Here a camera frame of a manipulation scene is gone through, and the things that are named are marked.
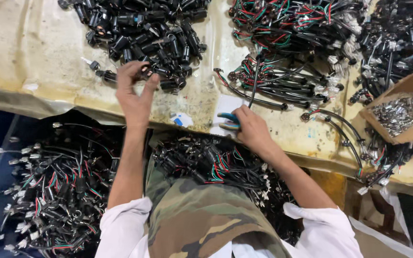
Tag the person's right hand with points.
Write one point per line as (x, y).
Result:
(255, 130)

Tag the person's left hand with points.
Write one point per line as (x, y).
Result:
(133, 104)

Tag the person's right fingers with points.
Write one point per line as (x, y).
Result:
(241, 114)

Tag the small black plastic connector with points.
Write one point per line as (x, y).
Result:
(146, 72)

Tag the white paper sheet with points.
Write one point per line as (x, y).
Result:
(226, 104)

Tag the bundle of black sleeved harnesses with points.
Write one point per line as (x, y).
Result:
(285, 84)

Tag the white and blue paper scrap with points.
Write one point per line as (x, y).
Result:
(181, 120)

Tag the heap of harnesses on lap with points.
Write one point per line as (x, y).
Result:
(206, 165)

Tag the black harness with round plug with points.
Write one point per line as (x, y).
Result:
(339, 130)

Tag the pile of black plastic connectors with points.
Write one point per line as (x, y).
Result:
(149, 39)

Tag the white shirt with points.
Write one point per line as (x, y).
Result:
(321, 233)

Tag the heap of harnesses beside box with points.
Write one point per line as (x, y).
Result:
(389, 157)

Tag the black connector with white tip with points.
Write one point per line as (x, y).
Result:
(92, 64)

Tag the pile of small metal clips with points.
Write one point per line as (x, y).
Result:
(400, 114)

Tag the heap of black connector assemblies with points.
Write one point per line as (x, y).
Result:
(396, 39)

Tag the white plastic sheet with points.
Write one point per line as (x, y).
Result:
(378, 233)

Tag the large heap of finished harnesses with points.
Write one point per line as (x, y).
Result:
(59, 193)

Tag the beige plastic table cover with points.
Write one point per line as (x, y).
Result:
(30, 53)

